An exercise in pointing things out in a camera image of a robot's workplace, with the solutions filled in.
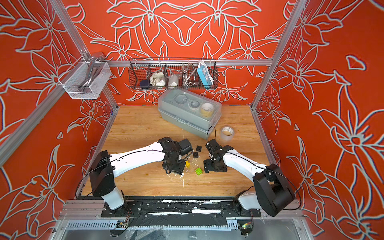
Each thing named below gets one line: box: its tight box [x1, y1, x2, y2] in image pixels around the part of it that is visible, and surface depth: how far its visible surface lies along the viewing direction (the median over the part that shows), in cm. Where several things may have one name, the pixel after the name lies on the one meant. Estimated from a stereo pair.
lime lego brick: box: [195, 167, 203, 176], surface depth 84 cm
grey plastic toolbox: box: [158, 89, 222, 140], surface depth 97 cm
